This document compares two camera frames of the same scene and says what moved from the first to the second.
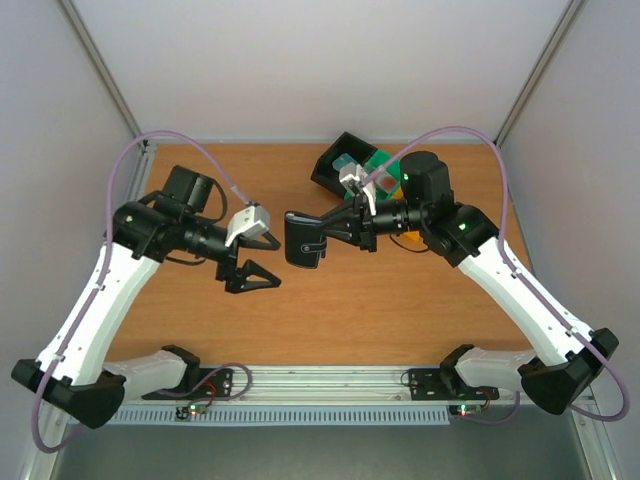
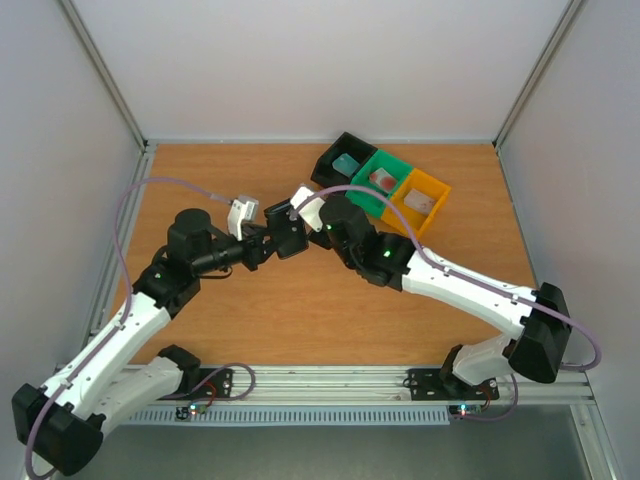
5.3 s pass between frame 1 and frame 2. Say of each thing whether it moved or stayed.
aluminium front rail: stayed
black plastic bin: stayed
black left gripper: moved
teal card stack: stayed
